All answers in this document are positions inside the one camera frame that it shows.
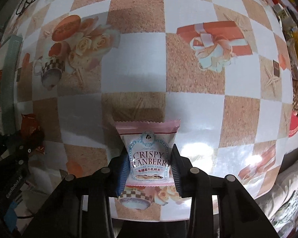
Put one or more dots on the red foil snack packet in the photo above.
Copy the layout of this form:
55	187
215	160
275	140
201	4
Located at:
29	126

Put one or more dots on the white cardboard box tray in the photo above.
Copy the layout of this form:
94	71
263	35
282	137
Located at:
9	52

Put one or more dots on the pink crispy cranberry packet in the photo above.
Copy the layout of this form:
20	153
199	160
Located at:
149	147

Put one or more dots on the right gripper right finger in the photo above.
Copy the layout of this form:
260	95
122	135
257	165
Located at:
182	176

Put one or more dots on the patterned checkered tablecloth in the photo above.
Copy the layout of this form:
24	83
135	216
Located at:
221	67

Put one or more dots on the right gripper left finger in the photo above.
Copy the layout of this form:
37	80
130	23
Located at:
119	172

